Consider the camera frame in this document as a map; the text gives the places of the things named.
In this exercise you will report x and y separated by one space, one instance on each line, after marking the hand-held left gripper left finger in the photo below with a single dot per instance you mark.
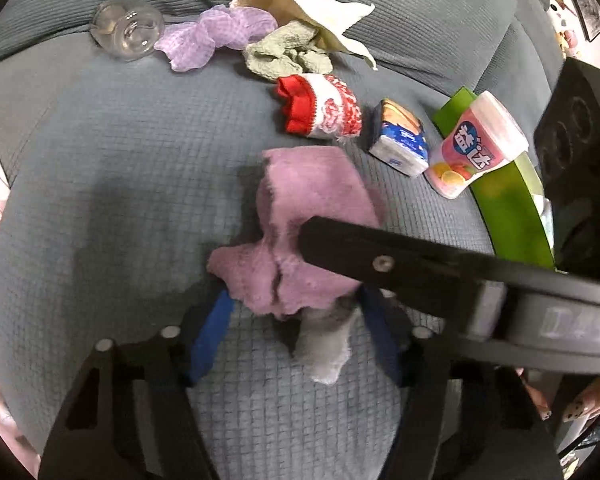
210 340

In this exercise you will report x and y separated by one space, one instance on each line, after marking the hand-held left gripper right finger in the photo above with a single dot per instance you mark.
382 350

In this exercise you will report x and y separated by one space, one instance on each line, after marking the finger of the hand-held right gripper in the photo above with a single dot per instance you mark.
340 245

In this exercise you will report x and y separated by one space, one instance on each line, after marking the grey white fluffy cloth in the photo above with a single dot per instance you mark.
325 350

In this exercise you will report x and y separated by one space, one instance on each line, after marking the pink fluffy towel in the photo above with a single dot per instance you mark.
310 195

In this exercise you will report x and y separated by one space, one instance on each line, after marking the green box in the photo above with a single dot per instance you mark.
510 210

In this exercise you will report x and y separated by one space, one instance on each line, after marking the purple mesh scrunchie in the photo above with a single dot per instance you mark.
200 40

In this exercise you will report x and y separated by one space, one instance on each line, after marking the person's right hand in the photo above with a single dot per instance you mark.
595 395

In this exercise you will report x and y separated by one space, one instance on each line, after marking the pink gum bottle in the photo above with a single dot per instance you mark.
475 150

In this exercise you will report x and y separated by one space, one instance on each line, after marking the colourful plush toys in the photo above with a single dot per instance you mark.
567 40

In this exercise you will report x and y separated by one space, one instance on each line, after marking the blue snack box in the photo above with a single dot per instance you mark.
400 135

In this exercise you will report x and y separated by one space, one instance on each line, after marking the red and white sock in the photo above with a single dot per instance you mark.
330 110

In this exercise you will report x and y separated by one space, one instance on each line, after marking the grey sofa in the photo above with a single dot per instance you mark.
130 185

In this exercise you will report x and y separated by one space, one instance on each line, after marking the grey green cloth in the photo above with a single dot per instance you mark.
280 50

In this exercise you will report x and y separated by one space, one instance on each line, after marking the cream towel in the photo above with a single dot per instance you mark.
305 5

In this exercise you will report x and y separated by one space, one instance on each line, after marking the clear glass jar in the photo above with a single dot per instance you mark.
127 30

